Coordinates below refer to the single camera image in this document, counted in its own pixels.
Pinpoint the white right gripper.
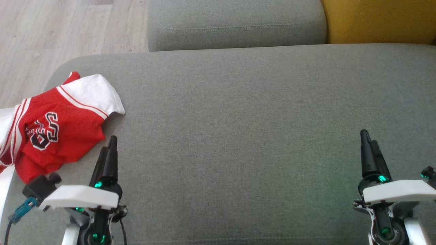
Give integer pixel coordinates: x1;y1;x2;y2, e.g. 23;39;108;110
354;129;436;218

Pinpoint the black cable with teal plug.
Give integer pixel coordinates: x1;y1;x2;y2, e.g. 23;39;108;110
3;197;40;245

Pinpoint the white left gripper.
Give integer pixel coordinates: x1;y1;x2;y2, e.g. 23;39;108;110
39;135;128;220

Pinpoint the red white printed jersey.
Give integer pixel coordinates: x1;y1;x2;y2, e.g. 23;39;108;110
0;71;125;170

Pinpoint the large yellow sofa backrest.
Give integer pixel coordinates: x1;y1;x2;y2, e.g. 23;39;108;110
321;0;436;45

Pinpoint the grey sofa seat cushion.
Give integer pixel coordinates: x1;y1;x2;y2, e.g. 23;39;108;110
0;44;436;245
147;0;328;52

